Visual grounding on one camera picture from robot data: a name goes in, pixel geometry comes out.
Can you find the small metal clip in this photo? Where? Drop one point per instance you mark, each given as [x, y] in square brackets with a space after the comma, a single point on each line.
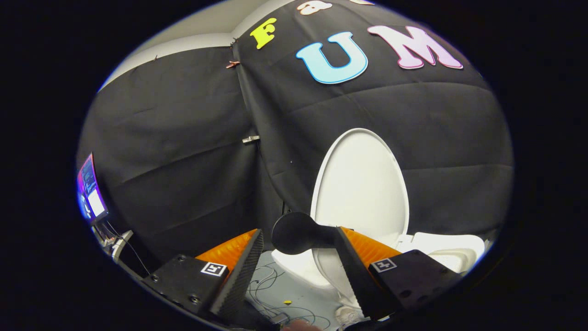
[251, 139]

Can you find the white toilet lid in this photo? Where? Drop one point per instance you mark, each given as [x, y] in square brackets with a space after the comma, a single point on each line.
[358, 184]

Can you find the black backdrop cloth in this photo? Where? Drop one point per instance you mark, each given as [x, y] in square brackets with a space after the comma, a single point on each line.
[183, 161]

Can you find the computer monitor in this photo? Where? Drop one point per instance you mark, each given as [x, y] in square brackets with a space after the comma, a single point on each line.
[92, 193]

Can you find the small red clip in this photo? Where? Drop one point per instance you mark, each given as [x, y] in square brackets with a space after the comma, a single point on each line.
[232, 64]

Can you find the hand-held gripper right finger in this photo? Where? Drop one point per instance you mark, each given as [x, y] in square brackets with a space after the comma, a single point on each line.
[356, 280]

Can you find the white toilet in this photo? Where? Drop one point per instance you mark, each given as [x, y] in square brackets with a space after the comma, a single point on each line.
[441, 250]

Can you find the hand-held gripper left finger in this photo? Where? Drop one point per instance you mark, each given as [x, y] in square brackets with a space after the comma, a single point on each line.
[241, 276]

